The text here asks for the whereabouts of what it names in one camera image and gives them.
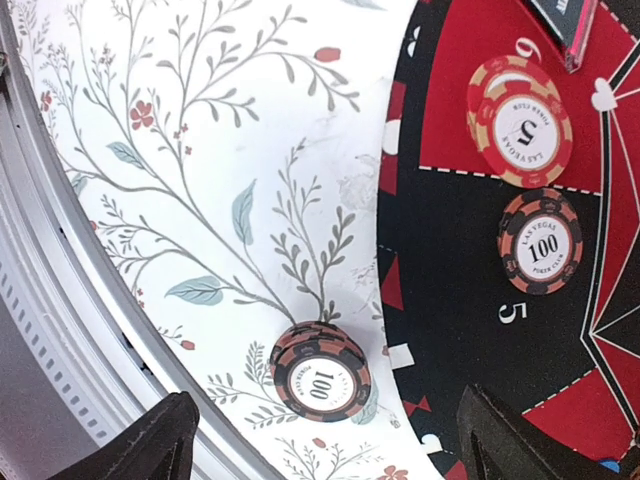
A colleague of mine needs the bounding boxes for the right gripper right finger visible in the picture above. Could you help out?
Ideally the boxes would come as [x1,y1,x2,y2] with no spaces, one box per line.
[456,385,639,480]

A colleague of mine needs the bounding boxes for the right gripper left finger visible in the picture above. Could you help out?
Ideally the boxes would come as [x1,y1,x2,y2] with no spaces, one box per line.
[50,392,200,480]

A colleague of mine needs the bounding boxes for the round red black poker mat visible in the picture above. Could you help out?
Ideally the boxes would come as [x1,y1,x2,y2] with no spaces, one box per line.
[378,1,639,479]

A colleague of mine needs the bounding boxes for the orange chips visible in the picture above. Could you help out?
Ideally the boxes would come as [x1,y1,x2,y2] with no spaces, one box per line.
[467,55,573,189]

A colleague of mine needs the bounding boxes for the dark chips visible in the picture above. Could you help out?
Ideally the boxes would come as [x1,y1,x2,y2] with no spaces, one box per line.
[497,187,584,295]

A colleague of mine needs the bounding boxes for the black triangular dealer marker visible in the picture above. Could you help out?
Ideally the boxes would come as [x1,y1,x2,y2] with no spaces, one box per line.
[524,0,598,73]

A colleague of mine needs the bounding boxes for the blue small blind button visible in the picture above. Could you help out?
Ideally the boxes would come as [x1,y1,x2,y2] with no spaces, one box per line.
[599,459,629,477]

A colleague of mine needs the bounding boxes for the floral table cloth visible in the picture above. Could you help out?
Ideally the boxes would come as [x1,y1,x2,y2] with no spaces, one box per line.
[1,1,426,479]

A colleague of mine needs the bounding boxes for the dark poker chip stack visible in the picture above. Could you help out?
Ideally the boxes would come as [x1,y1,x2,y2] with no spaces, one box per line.
[269,321,373,423]

